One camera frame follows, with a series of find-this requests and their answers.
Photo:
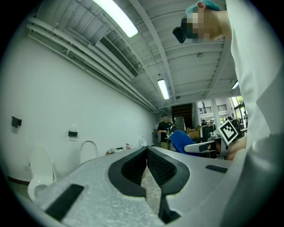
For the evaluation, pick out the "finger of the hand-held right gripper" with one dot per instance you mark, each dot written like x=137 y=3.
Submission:
x=199 y=147

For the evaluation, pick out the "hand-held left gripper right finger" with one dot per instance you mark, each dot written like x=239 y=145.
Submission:
x=195 y=190

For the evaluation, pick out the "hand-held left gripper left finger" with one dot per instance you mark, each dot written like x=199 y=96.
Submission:
x=97 y=199

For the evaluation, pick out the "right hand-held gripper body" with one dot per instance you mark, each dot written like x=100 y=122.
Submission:
x=227 y=133

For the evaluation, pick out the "blue cloth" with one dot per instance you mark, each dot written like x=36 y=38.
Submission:
x=180 y=140

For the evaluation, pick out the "person's right forearm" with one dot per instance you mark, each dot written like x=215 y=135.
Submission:
x=237 y=147

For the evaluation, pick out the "cardboard box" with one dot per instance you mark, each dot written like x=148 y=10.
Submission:
x=195 y=131

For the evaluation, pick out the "white column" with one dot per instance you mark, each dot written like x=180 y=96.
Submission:
x=215 y=115

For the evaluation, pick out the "black balcony railing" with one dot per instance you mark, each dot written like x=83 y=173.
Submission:
x=210 y=109

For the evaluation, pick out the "dark wooden staircase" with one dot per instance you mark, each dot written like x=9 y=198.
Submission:
x=182 y=113

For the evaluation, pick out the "long ceiling lamp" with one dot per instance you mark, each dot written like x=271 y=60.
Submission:
x=235 y=84
x=117 y=16
x=163 y=89

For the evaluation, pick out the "person's white shirt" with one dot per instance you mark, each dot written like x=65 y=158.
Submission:
x=257 y=88

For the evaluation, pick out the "person's head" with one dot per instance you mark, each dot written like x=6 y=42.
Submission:
x=206 y=24

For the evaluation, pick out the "ceiling air vent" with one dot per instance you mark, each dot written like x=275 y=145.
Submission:
x=119 y=56

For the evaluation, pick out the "teal head cap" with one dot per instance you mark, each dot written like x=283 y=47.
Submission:
x=206 y=4

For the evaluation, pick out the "white ceiling pipes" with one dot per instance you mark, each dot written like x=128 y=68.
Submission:
x=88 y=57

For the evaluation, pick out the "black wall box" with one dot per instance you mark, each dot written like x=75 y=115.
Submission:
x=72 y=133
x=16 y=122

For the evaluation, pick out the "black head-worn camera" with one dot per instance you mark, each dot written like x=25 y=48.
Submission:
x=179 y=34

